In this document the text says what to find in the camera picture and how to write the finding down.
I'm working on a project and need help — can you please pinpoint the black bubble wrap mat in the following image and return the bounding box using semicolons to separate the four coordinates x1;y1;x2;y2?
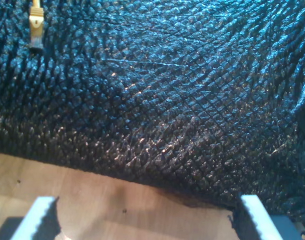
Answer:
0;0;305;226

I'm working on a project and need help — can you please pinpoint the yellow network cable clear plug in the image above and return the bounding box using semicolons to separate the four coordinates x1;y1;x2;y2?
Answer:
27;0;45;51

